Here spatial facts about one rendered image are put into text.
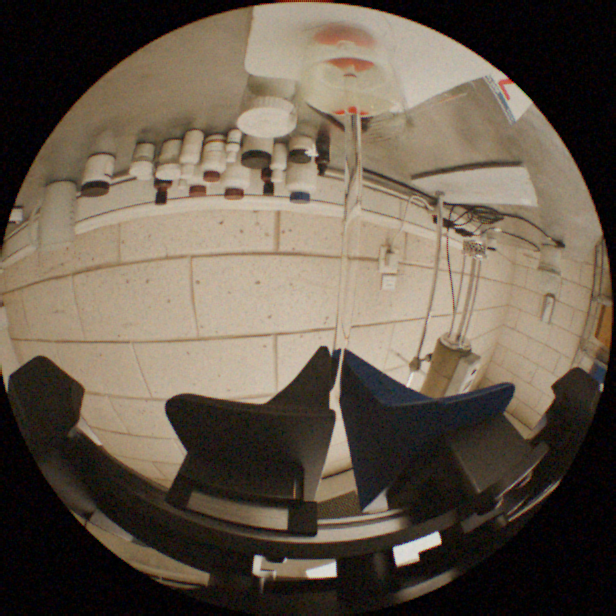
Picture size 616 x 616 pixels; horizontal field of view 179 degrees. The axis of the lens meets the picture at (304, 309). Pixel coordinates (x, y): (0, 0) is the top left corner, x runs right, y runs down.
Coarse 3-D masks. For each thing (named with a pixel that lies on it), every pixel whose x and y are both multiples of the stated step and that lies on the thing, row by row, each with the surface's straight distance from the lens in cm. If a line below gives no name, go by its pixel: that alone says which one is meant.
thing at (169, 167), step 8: (168, 144) 41; (176, 144) 41; (160, 152) 42; (168, 152) 40; (176, 152) 40; (160, 160) 41; (168, 160) 40; (176, 160) 40; (160, 168) 40; (168, 168) 39; (176, 168) 39; (160, 176) 42; (168, 176) 42; (176, 176) 42
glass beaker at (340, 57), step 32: (320, 32) 12; (352, 32) 12; (320, 64) 9; (352, 64) 9; (384, 64) 10; (384, 96) 8; (288, 128) 9; (320, 128) 12; (384, 128) 12; (416, 128) 9; (384, 160) 11
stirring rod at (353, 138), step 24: (360, 120) 8; (360, 144) 8; (360, 168) 7; (360, 192) 7; (360, 216) 7; (336, 312) 7; (336, 336) 7; (336, 360) 8; (336, 384) 8; (336, 408) 9
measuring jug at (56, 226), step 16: (48, 192) 61; (64, 192) 60; (48, 208) 59; (64, 208) 59; (32, 224) 57; (48, 224) 58; (64, 224) 58; (32, 240) 57; (48, 240) 57; (64, 240) 57
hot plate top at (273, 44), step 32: (256, 32) 14; (288, 32) 14; (384, 32) 14; (416, 32) 14; (256, 64) 16; (288, 64) 15; (416, 64) 15; (448, 64) 15; (480, 64) 16; (416, 96) 17
